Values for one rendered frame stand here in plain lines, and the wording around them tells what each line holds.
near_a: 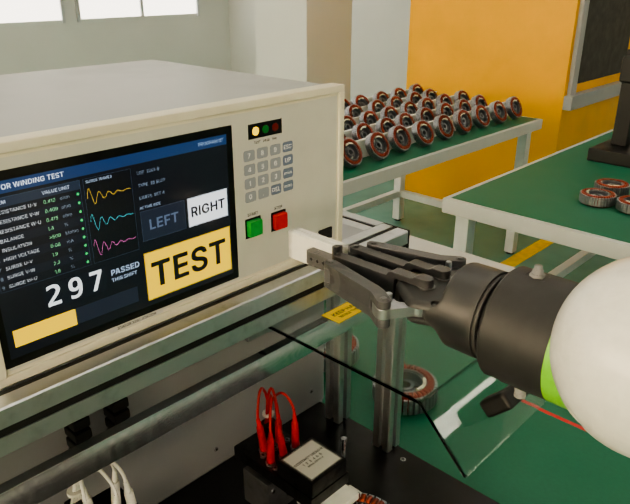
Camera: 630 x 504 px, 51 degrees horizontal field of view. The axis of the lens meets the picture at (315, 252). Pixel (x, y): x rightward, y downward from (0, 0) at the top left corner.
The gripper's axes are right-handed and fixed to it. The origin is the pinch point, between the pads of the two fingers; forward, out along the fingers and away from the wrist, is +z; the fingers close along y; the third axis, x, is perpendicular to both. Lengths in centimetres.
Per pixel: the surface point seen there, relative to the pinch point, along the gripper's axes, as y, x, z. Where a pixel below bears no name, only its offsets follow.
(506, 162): 327, -82, 147
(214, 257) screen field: -5.6, -1.9, 9.7
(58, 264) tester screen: -22.1, 2.6, 9.7
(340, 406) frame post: 21.7, -37.9, 15.3
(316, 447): 5.8, -31.1, 5.5
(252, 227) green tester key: -0.6, 0.3, 9.1
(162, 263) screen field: -11.9, -0.5, 9.6
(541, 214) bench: 144, -43, 40
